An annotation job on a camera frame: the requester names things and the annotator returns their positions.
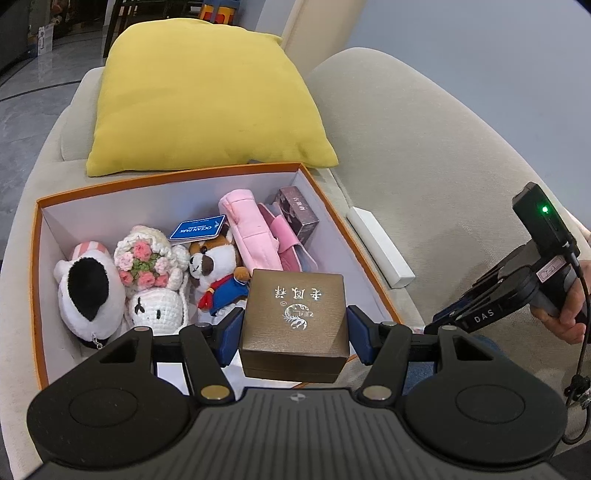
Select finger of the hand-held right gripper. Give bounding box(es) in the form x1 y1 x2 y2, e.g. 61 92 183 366
424 298 476 335

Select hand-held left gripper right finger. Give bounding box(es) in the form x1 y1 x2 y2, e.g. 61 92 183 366
346 305 503 404

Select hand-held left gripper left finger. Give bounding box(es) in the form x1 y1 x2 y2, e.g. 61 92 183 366
98 306 246 404

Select brown gift box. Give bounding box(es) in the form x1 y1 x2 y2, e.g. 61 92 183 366
238 269 351 384

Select red panda plush toy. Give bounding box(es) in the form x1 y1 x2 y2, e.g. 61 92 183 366
188 226 252 317

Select white long box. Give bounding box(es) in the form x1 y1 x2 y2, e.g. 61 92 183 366
346 206 415 288

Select pink cloth bag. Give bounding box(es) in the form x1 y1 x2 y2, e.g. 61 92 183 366
218 188 284 273

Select pink flap pouch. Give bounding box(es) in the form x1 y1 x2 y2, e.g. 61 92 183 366
259 203 318 273

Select blue paper tag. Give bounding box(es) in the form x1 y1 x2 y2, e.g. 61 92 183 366
168 213 228 243

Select purple printed box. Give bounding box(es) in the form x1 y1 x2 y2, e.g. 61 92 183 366
273 185 320 244

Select orange storage box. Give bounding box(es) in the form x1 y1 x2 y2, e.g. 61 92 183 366
30 161 404 393

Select person's right hand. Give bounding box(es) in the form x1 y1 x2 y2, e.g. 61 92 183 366
530 261 591 346

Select white crochet flower doll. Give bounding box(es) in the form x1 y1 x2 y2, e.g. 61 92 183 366
113 224 190 335

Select person's blue jeans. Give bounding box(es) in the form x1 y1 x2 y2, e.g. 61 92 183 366
406 330 591 462

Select beige sofa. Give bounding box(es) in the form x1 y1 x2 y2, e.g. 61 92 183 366
0 46 591 480

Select black and white plush toy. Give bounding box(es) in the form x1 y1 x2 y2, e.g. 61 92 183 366
53 241 126 352

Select yellow pillow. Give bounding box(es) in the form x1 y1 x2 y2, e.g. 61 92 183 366
86 21 339 178

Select colourful stool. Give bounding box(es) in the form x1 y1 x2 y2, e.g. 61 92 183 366
199 0 241 26

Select dark wooden chair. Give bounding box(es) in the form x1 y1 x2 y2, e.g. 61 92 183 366
104 0 195 28

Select dark cabinet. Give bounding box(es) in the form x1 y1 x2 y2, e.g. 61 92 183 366
0 0 56 70

